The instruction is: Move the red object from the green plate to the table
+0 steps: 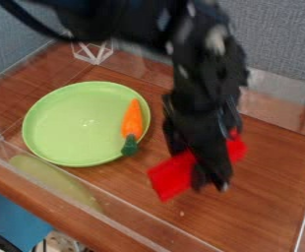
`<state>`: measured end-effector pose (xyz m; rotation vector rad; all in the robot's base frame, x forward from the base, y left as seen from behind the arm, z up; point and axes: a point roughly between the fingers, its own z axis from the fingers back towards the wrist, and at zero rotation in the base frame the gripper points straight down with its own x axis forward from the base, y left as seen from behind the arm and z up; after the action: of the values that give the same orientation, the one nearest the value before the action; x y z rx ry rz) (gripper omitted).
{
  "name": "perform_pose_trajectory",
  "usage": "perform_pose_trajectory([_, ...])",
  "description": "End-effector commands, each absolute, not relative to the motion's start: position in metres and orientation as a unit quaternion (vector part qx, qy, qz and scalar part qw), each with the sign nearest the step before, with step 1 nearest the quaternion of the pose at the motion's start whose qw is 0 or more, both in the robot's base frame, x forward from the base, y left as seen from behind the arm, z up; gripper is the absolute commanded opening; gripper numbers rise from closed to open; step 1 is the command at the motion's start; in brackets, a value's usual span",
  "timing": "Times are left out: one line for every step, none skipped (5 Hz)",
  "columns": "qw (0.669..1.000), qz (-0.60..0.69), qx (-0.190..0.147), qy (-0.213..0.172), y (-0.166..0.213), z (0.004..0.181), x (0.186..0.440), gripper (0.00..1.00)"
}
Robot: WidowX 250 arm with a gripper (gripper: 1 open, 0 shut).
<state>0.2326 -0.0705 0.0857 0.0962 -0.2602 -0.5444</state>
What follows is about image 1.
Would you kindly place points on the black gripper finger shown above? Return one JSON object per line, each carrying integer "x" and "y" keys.
{"x": 218, "y": 165}
{"x": 198, "y": 176}

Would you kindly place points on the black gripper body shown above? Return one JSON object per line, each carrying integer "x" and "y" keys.
{"x": 201, "y": 114}

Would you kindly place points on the blue object under table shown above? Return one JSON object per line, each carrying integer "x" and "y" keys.
{"x": 20, "y": 227}

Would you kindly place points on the orange toy carrot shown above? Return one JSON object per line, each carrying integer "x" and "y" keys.
{"x": 131, "y": 128}

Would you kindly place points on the red rectangular block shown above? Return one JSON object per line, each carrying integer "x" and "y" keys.
{"x": 170, "y": 176}

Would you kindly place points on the green plate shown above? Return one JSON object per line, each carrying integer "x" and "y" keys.
{"x": 71, "y": 127}

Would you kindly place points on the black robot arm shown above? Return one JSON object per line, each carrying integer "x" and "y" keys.
{"x": 190, "y": 31}

